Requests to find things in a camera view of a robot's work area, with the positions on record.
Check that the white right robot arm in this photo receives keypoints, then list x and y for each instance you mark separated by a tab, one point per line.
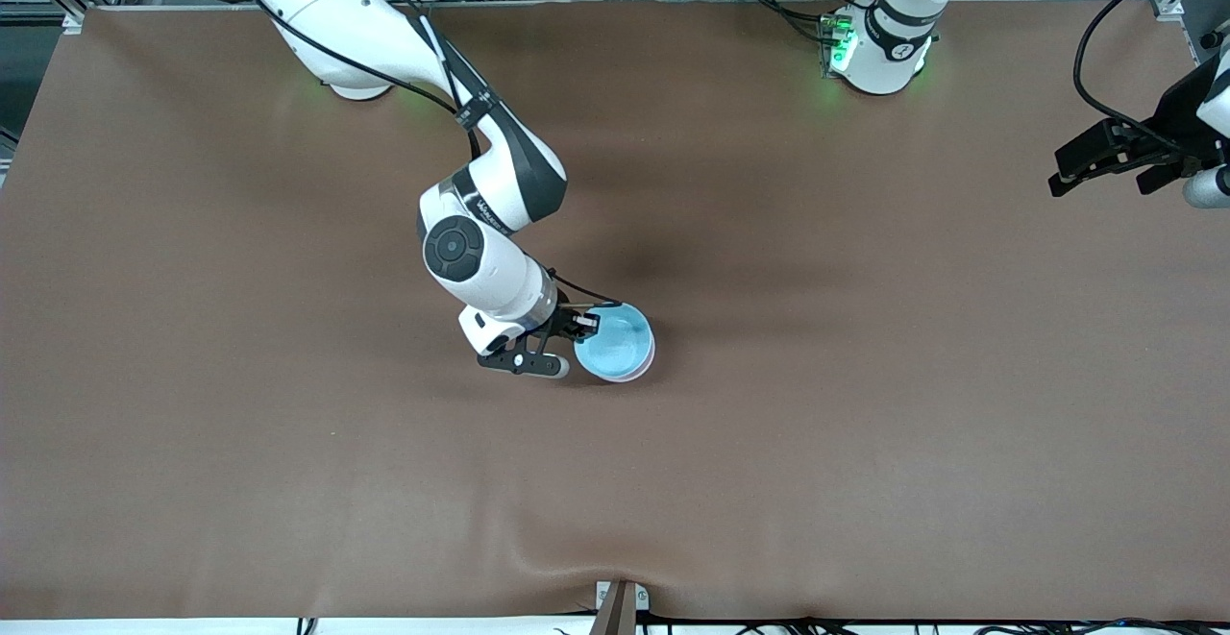
336	1

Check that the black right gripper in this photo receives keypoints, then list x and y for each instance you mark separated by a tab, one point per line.
562	316

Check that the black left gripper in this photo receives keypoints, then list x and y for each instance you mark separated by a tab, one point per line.
1174	122

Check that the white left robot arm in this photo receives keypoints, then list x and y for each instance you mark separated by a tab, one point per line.
884	49

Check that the brown table cover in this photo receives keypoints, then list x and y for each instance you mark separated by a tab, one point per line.
615	481

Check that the light blue bowl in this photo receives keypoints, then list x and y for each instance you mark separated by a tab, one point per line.
615	342

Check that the green lit left base box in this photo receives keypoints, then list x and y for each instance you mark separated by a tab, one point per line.
836	44

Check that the metal clamp bracket with bar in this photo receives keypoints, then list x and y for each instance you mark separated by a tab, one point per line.
620	601

